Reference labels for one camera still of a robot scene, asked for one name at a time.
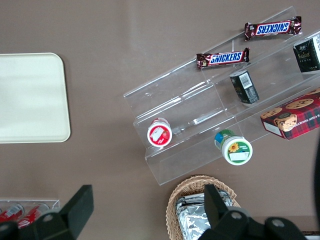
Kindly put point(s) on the white snack tray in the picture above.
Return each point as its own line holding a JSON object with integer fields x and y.
{"x": 311, "y": 235}

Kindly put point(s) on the Snickers chocolate bar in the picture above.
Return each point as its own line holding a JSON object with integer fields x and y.
{"x": 272, "y": 28}
{"x": 222, "y": 59}

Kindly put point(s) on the red tartan cookie box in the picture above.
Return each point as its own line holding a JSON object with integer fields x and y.
{"x": 295, "y": 117}

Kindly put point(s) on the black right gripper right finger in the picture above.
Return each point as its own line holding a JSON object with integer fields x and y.
{"x": 225, "y": 225}

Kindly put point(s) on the oval light wicker basket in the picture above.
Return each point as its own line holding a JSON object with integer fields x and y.
{"x": 180, "y": 190}

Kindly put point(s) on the small black gold-print box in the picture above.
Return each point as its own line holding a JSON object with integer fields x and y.
{"x": 307, "y": 55}

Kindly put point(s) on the small black barcode box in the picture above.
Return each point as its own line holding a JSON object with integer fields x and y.
{"x": 245, "y": 87}

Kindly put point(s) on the clear acrylic stepped shelf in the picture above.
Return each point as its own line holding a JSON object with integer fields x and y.
{"x": 175, "y": 100}

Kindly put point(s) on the red lid yogurt cup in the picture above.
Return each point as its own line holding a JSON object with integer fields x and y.
{"x": 160, "y": 135}

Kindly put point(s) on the cream plastic tray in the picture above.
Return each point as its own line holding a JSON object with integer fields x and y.
{"x": 30, "y": 100}

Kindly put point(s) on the green lid yogurt cup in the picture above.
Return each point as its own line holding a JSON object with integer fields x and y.
{"x": 236, "y": 150}

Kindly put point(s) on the silver foil pack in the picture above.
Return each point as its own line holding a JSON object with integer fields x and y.
{"x": 192, "y": 217}

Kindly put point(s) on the clear acrylic bottle rack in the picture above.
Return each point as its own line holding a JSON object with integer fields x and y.
{"x": 56, "y": 203}

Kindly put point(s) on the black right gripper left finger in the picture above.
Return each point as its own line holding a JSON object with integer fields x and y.
{"x": 67, "y": 220}

